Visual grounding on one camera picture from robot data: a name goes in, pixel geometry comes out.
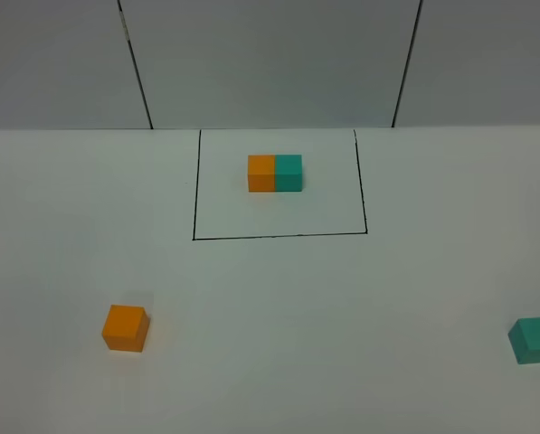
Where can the orange template block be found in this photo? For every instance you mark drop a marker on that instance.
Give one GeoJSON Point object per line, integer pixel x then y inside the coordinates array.
{"type": "Point", "coordinates": [261, 173]}

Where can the green template block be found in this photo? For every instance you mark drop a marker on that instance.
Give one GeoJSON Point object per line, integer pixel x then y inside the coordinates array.
{"type": "Point", "coordinates": [288, 173]}

